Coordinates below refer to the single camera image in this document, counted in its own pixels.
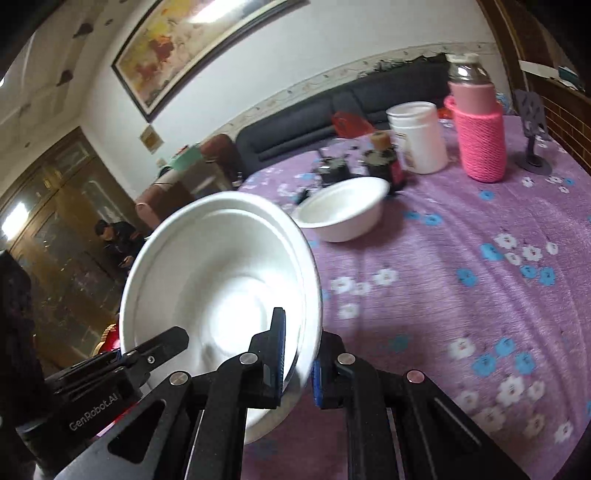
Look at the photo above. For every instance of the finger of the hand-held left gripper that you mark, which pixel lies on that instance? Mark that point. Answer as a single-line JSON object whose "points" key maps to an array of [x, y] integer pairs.
{"points": [[159, 346]]}

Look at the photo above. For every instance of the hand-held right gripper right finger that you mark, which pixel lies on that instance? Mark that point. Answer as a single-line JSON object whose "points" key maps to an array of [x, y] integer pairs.
{"points": [[317, 383]]}

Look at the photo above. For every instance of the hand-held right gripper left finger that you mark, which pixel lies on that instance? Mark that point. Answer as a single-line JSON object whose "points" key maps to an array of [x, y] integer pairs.
{"points": [[278, 350]]}

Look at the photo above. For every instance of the large white bowl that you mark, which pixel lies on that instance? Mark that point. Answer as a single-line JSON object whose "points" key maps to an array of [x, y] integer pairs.
{"points": [[207, 277]]}

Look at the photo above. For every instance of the purple floral tablecloth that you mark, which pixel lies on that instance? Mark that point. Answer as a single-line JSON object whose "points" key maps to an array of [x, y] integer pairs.
{"points": [[438, 300]]}

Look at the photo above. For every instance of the small white bowl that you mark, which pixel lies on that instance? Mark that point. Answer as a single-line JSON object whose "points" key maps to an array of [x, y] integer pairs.
{"points": [[341, 207]]}

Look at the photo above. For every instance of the wooden glass door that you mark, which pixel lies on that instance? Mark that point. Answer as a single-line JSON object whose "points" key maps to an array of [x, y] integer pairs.
{"points": [[55, 207]]}

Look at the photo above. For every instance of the dark glass jar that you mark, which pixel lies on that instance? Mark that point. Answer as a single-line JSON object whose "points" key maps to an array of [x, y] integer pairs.
{"points": [[332, 170]]}

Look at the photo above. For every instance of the clear bottle with green cap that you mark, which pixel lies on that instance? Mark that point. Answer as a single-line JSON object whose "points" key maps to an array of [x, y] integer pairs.
{"points": [[187, 157]]}

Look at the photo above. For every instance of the brown armchair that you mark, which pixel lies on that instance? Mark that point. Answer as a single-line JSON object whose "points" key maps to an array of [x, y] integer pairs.
{"points": [[217, 152]]}

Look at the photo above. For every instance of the black sofa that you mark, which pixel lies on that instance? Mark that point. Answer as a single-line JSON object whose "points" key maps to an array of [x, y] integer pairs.
{"points": [[300, 124]]}

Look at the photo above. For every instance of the dark jar with cork lid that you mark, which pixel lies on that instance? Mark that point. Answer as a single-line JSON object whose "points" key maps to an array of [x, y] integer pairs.
{"points": [[381, 138]]}

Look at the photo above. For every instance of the red bag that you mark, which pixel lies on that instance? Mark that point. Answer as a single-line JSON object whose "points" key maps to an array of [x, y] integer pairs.
{"points": [[351, 123]]}

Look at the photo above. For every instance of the white plastic jar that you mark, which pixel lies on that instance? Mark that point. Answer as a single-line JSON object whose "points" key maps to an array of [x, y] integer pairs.
{"points": [[420, 138]]}

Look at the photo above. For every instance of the bottle with pink knit sleeve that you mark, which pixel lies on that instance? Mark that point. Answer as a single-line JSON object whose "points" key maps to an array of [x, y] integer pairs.
{"points": [[480, 138]]}

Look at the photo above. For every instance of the grey phone stand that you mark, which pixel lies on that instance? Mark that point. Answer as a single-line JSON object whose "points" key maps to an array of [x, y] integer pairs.
{"points": [[531, 110]]}

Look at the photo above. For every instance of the small wall sign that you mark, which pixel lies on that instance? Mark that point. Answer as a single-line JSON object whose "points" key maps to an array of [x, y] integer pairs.
{"points": [[151, 138]]}

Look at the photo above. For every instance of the framed wall painting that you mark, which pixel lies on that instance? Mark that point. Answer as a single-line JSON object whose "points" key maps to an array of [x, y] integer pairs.
{"points": [[184, 46]]}

